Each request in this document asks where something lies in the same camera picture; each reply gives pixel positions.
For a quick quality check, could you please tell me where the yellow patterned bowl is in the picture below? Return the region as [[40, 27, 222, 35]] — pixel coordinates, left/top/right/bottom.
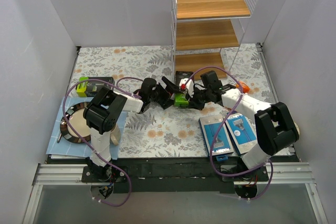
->
[[294, 122, 300, 140]]

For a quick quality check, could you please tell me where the blue harry's razor box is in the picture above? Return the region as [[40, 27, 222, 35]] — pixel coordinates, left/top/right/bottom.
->
[[225, 113, 257, 155], [199, 114, 234, 156]]

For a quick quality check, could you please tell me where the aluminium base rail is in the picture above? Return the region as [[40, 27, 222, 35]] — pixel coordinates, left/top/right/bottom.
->
[[23, 162, 328, 223]]

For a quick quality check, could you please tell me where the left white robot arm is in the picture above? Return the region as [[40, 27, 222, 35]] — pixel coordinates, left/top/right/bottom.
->
[[83, 77, 180, 182]]

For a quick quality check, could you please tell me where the floral table mat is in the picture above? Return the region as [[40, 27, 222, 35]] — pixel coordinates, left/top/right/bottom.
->
[[71, 44, 276, 158]]

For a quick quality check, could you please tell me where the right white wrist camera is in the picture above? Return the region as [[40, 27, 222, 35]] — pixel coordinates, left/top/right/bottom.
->
[[178, 78, 194, 98]]

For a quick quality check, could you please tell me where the black green razor box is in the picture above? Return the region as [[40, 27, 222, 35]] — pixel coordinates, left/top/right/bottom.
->
[[76, 77, 115, 98], [174, 70, 191, 107]]

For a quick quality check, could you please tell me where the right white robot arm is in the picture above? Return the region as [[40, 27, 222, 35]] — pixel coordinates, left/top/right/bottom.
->
[[179, 66, 299, 181]]

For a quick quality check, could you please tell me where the blue checked cloth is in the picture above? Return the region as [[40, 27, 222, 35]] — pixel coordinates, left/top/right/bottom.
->
[[46, 97, 128, 160]]

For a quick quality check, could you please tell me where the orange BIC razor pack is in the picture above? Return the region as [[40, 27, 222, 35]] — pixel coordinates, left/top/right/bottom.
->
[[235, 81, 250, 93]]

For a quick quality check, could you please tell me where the blue Harry's razor box left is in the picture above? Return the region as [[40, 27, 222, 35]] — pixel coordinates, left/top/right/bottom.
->
[[199, 114, 234, 156]]

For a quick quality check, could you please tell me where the white wire wooden shelf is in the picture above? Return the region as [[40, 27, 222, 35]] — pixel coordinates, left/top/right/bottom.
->
[[171, 0, 258, 80]]

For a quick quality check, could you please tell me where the dark rimmed ceramic plate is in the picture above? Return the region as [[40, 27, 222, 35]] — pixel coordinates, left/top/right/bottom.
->
[[59, 102, 91, 145]]

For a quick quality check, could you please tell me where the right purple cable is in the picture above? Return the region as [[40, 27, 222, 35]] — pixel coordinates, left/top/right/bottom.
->
[[183, 66, 274, 201]]

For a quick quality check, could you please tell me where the blue Harry's razor box right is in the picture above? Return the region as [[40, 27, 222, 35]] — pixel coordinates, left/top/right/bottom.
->
[[225, 113, 257, 155]]

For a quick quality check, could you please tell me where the beige ceramic mug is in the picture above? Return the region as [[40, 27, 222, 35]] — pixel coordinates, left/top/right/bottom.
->
[[110, 124, 121, 146]]

